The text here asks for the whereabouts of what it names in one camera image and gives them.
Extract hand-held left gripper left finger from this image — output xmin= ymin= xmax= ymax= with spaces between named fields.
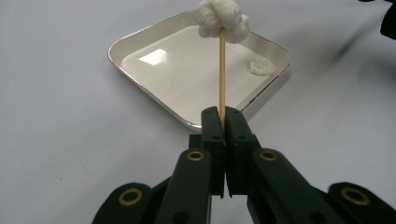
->
xmin=154 ymin=105 xmax=226 ymax=224

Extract thin wooden skewer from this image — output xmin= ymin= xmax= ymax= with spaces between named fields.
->
xmin=219 ymin=26 xmax=227 ymax=129

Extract white fluffy ring piece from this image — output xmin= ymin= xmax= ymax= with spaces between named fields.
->
xmin=247 ymin=55 xmax=276 ymax=77
xmin=199 ymin=13 xmax=250 ymax=45
xmin=193 ymin=0 xmax=243 ymax=31

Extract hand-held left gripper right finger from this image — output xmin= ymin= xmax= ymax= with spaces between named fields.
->
xmin=224 ymin=105 xmax=346 ymax=224

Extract square white metal-rimmed tray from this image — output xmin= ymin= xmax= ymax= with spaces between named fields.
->
xmin=107 ymin=9 xmax=292 ymax=133

